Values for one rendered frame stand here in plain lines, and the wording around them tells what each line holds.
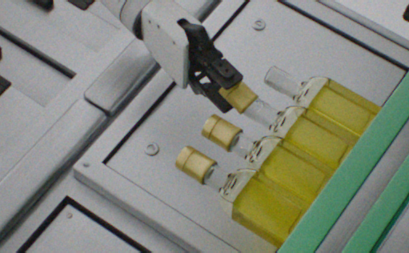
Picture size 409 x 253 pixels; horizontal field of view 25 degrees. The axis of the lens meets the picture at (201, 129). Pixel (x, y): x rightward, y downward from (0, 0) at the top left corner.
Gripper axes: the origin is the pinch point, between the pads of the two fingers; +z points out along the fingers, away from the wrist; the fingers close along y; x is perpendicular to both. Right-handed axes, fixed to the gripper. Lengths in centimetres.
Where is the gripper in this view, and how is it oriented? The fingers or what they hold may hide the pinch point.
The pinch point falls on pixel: (225, 86)
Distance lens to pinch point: 126.1
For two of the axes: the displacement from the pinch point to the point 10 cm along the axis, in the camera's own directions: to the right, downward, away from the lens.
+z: 6.4, 6.5, -4.0
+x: 7.7, -5.3, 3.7
